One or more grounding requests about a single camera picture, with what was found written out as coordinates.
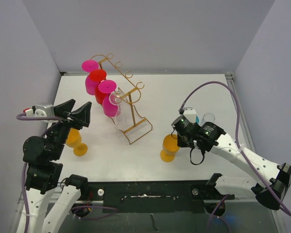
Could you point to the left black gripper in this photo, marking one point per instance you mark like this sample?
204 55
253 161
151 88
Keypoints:
81 117

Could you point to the pink plastic wine glass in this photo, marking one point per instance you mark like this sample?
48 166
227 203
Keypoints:
108 87
89 66

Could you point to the red plastic wine glass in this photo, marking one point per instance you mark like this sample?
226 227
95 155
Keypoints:
99 76

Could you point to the clear wine glass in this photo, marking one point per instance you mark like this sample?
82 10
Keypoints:
208 117
116 98

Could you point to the orange plastic wine glass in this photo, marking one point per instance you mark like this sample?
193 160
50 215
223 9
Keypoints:
169 148
74 141

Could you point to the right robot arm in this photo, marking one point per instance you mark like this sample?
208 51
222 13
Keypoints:
268 181

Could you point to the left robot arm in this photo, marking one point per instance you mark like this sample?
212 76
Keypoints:
41 171

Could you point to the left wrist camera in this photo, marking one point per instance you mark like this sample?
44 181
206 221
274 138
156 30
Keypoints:
40 110

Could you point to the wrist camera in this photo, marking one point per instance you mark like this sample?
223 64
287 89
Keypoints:
188 113
40 110

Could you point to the gold wire wine glass rack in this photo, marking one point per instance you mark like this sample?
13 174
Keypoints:
133 118

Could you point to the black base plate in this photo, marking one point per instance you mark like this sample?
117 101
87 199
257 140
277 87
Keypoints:
154 196

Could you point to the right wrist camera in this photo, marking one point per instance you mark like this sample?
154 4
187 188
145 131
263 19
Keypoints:
188 113

